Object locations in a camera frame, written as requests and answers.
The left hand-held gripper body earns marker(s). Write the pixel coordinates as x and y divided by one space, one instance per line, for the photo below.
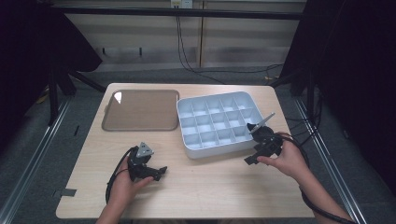
138 165

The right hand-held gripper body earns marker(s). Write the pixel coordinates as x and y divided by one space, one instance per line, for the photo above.
267 140

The white compartment storage box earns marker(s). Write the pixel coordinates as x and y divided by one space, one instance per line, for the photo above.
211 152

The person's left hand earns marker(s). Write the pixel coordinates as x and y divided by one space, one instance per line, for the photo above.
124 189

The person's right hand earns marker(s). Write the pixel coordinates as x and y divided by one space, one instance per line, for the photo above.
289 158

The brown tray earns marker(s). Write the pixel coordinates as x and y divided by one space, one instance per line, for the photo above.
140 109

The black metal stand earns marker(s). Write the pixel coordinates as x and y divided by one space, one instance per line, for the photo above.
54 93
303 84

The small black floor piece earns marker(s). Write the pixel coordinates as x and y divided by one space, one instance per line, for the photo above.
76 130

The grey tape strip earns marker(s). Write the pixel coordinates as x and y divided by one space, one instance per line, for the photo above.
67 193

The dark curtain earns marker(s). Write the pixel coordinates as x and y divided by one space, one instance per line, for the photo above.
28 46
358 77

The black horizontal metal bar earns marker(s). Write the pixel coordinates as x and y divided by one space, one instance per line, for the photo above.
186 12

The metal floor rail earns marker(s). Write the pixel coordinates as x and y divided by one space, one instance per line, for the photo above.
34 161
330 161

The white wall socket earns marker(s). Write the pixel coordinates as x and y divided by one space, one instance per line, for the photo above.
182 3

